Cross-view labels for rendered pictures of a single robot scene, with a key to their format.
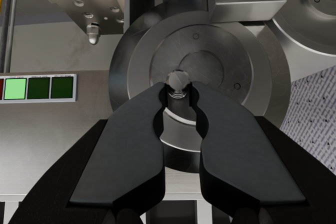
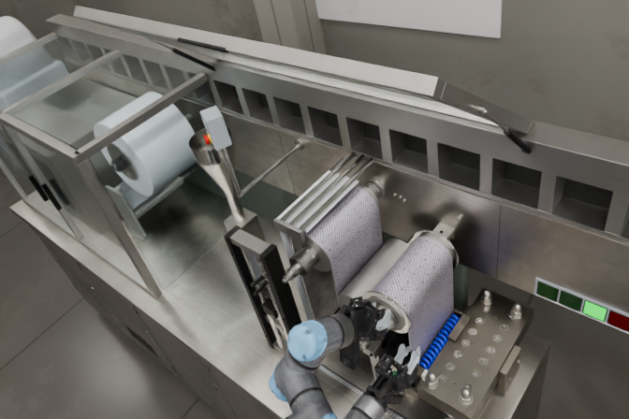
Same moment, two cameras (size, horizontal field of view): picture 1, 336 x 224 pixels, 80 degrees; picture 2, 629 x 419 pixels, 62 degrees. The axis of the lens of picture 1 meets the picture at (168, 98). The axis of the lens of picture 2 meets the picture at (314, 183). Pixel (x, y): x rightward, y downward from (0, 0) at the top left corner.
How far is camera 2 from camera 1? 1.33 m
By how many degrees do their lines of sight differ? 54
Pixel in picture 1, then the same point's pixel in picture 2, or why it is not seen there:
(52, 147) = (562, 256)
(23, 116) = (591, 288)
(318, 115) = (358, 251)
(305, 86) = (364, 255)
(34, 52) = not seen: outside the picture
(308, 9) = not seen: hidden behind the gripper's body
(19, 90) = (590, 308)
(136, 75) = (401, 323)
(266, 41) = not seen: hidden behind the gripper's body
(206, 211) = (431, 167)
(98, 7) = (489, 327)
